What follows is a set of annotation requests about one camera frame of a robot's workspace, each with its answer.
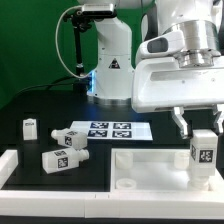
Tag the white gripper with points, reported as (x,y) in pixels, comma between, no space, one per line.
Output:
(161,85)

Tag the white square table top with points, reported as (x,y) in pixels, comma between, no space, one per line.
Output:
(150,170)

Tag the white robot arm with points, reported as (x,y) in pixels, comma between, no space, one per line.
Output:
(122,25)

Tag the white tag sheet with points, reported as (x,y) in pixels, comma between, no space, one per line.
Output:
(109,130)

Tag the white U-shaped fence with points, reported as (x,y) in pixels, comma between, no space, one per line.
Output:
(112,204)

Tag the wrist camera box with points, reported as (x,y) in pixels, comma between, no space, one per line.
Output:
(162,46)

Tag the black camera stand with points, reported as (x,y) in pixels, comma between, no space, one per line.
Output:
(80,25)

